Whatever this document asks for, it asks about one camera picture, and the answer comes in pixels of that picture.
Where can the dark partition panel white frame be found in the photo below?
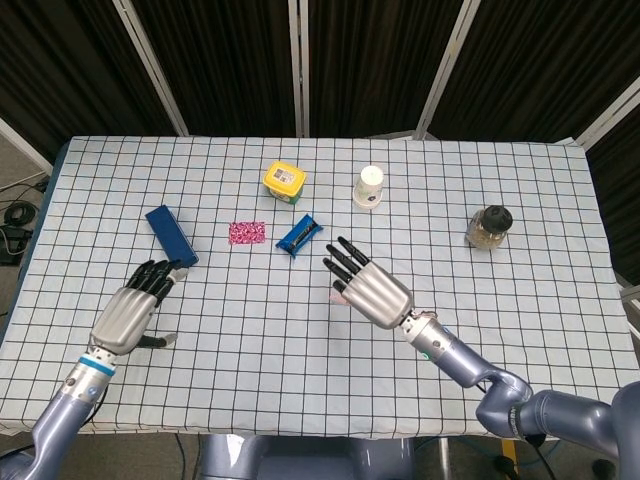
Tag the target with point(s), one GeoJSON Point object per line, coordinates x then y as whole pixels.
{"type": "Point", "coordinates": [65, 65]}
{"type": "Point", "coordinates": [365, 60]}
{"type": "Point", "coordinates": [545, 60]}
{"type": "Point", "coordinates": [620, 200]}
{"type": "Point", "coordinates": [225, 60]}

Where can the pink patterned flat card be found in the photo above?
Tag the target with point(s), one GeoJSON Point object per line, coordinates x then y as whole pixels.
{"type": "Point", "coordinates": [247, 233]}

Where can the green tub with yellow lid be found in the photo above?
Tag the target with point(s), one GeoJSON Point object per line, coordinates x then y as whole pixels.
{"type": "Point", "coordinates": [284, 177]}

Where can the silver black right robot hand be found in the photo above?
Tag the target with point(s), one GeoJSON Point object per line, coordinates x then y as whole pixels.
{"type": "Point", "coordinates": [377, 295]}

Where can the grey-blue robot torso base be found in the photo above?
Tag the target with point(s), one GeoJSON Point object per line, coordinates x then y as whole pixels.
{"type": "Point", "coordinates": [300, 457]}

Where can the black power adapter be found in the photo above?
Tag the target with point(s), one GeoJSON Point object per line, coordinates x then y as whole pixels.
{"type": "Point", "coordinates": [12, 247]}

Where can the checked light blue tablecloth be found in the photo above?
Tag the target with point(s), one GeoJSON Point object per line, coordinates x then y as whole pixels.
{"type": "Point", "coordinates": [280, 340]}

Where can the glass jar with black lid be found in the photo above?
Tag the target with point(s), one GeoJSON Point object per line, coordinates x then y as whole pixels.
{"type": "Point", "coordinates": [489, 227]}

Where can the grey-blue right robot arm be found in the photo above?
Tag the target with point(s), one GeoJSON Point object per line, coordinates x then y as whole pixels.
{"type": "Point", "coordinates": [550, 407]}

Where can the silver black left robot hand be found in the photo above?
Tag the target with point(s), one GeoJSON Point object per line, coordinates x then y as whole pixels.
{"type": "Point", "coordinates": [122, 320]}

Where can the stacked floral paper cups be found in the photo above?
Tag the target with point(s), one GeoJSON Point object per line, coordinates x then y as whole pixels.
{"type": "Point", "coordinates": [369, 187]}

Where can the blue snack wrapper pack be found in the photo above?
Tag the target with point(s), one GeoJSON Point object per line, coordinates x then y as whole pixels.
{"type": "Point", "coordinates": [299, 235]}

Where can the small pink object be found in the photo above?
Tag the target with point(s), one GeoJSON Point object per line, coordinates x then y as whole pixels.
{"type": "Point", "coordinates": [338, 299]}

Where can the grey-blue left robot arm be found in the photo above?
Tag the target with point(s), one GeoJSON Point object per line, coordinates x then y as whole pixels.
{"type": "Point", "coordinates": [60, 415]}

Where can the dark blue rectangular box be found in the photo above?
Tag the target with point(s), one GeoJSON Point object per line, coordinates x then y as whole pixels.
{"type": "Point", "coordinates": [171, 235]}

